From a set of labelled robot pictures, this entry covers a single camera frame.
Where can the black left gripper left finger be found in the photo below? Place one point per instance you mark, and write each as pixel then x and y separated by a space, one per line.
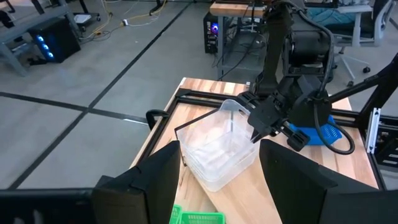
pixel 149 193

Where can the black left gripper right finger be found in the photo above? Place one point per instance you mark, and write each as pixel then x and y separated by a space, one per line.
pixel 292 186

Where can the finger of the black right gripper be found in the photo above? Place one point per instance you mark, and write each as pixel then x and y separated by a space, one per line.
pixel 264 115
pixel 298 141

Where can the blue plastic basket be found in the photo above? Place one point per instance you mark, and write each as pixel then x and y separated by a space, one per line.
pixel 326 135

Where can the green plastic basket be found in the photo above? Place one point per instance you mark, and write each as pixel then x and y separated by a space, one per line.
pixel 202 218
pixel 175 216

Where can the black-framed wooden shelf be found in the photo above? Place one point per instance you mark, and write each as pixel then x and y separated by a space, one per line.
pixel 242 202

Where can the clear plastic bin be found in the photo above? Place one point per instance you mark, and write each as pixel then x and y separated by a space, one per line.
pixel 217 186
pixel 217 146

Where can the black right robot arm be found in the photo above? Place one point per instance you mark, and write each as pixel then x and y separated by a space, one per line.
pixel 278 37

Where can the black table-edge hook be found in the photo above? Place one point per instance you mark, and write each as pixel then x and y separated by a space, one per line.
pixel 155 111

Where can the computer tower with glowing fan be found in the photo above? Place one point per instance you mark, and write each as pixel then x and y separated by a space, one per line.
pixel 211 34

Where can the office chair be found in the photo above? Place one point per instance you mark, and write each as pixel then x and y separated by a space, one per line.
pixel 354 18

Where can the wooden desk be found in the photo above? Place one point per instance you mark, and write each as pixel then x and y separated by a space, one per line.
pixel 233 9

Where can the white power adapter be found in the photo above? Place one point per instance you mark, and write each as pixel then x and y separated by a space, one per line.
pixel 125 22

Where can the computer tower with blue lights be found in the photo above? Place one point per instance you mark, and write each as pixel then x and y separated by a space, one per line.
pixel 62 40

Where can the silver aluminium bracket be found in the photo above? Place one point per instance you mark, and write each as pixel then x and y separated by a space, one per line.
pixel 373 130

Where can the black aluminium table frame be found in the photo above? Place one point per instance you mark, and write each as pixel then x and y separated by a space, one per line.
pixel 186 93

